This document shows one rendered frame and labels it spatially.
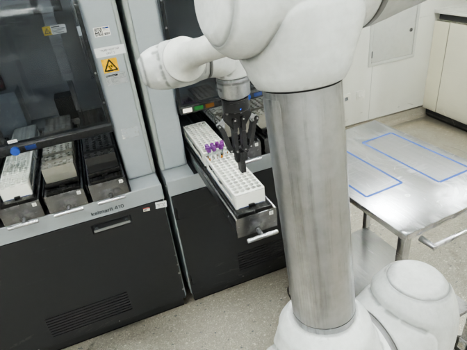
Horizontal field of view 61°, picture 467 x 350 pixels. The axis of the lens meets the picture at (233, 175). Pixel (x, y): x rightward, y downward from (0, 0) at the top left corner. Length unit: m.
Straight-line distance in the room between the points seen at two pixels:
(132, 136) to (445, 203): 1.08
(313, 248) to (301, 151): 0.14
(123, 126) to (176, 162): 0.27
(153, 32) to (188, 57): 0.62
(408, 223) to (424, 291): 0.42
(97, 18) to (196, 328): 1.36
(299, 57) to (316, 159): 0.13
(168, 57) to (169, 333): 1.37
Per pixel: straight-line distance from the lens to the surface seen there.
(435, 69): 3.77
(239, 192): 1.19
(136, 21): 1.47
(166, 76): 0.95
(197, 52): 0.85
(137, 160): 1.61
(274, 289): 2.07
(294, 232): 0.56
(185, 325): 1.99
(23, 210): 1.58
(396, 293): 0.77
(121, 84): 1.50
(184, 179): 1.58
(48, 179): 1.60
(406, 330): 0.77
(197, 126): 1.69
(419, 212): 1.21
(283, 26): 0.43
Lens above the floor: 1.52
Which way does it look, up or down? 30 degrees down
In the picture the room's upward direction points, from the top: 7 degrees counter-clockwise
